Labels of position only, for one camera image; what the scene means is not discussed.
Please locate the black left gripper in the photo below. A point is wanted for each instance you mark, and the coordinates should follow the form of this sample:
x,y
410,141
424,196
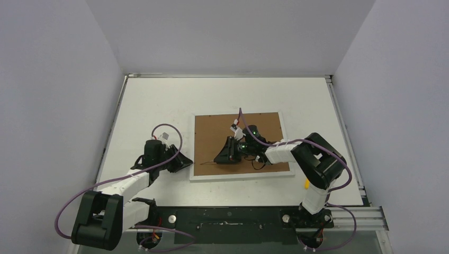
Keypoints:
x,y
180,162

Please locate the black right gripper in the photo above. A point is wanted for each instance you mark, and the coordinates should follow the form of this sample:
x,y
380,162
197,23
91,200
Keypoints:
x,y
233,150

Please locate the white picture frame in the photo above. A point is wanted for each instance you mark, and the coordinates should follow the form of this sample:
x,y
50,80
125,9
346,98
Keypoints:
x,y
210,133

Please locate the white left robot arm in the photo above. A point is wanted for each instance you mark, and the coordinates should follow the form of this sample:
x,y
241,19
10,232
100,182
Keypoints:
x,y
104,215

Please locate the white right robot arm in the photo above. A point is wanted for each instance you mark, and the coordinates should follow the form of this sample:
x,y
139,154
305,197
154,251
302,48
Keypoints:
x,y
321,163

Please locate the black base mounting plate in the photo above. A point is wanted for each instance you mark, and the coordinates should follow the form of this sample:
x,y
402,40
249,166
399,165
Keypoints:
x,y
234,225

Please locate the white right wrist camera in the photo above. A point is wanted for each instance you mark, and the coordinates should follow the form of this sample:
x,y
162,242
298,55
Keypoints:
x,y
238,132

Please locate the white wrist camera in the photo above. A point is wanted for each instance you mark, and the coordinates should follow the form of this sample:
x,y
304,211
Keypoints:
x,y
238,132
163,138

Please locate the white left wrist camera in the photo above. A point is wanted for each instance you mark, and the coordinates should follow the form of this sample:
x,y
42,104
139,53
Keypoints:
x,y
163,138

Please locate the yellow handle screwdriver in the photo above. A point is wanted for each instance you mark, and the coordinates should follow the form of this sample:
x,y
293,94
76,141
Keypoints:
x,y
306,184

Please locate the aluminium table front rail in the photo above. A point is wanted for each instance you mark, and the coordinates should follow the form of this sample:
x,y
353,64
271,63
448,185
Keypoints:
x,y
345,218

